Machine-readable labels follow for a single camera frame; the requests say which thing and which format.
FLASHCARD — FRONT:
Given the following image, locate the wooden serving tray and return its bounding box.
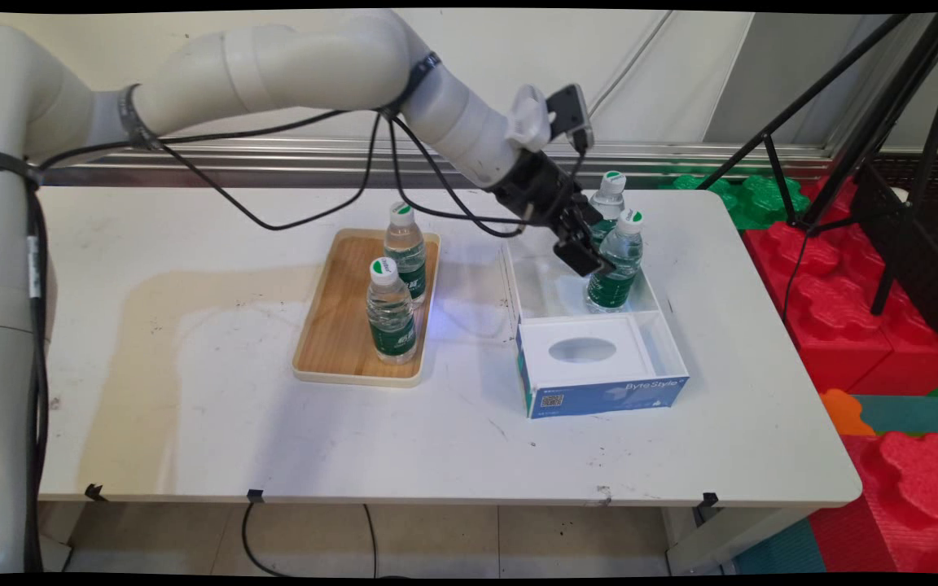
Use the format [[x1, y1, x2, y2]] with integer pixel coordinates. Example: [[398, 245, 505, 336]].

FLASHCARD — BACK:
[[291, 229, 441, 387]]

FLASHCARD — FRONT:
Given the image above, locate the black camera cable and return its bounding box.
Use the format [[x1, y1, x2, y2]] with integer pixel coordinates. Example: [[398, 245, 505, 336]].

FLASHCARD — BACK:
[[25, 106, 592, 575]]

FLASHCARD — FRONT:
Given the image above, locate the green foam block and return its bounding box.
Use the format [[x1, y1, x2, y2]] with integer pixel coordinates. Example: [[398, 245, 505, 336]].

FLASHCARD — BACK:
[[660, 167, 812, 232]]

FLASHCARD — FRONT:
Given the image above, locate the white table leg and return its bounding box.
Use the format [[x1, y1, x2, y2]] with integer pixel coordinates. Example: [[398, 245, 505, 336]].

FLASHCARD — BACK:
[[664, 506, 813, 575]]

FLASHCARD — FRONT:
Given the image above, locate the orange foam piece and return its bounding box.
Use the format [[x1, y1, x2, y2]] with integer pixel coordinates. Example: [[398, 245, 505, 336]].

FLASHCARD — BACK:
[[819, 389, 877, 438]]

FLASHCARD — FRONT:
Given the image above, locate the black tripod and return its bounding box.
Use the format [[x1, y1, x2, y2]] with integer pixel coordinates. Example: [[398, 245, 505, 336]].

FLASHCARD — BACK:
[[697, 12, 938, 318]]

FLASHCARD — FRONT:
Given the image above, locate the large red foam block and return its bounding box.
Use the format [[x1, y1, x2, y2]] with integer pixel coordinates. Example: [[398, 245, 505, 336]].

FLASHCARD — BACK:
[[742, 175, 938, 396]]

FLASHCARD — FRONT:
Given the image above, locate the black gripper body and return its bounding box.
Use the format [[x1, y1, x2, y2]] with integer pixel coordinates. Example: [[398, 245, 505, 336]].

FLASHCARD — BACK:
[[489, 151, 581, 231]]

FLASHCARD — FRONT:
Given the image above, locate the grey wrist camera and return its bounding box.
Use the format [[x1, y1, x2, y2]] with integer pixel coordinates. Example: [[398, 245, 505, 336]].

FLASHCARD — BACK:
[[545, 83, 597, 154]]

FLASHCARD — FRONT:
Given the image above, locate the thin black power cable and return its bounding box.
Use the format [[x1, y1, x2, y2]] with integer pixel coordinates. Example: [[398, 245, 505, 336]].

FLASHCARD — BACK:
[[239, 501, 295, 577], [363, 503, 380, 577]]

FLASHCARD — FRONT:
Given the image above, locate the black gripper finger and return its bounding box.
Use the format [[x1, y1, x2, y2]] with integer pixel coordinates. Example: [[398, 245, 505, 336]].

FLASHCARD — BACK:
[[570, 195, 605, 234], [554, 223, 617, 278]]

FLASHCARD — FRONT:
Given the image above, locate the black tripod cable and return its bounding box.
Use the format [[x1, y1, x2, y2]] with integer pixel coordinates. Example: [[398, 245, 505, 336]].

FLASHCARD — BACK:
[[782, 230, 814, 326]]

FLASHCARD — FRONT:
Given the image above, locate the aluminium wall rail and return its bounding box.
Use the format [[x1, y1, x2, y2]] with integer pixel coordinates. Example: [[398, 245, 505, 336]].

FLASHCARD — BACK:
[[37, 137, 832, 177]]

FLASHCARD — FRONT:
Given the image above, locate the white and blue cardboard box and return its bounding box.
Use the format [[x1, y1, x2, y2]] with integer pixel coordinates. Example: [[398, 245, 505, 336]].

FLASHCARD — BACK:
[[502, 220, 691, 421]]

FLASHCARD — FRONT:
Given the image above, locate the green label water bottle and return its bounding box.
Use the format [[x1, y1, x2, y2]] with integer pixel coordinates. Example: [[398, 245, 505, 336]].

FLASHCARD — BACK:
[[366, 257, 419, 365], [384, 202, 427, 306], [585, 209, 646, 314], [587, 171, 628, 245]]

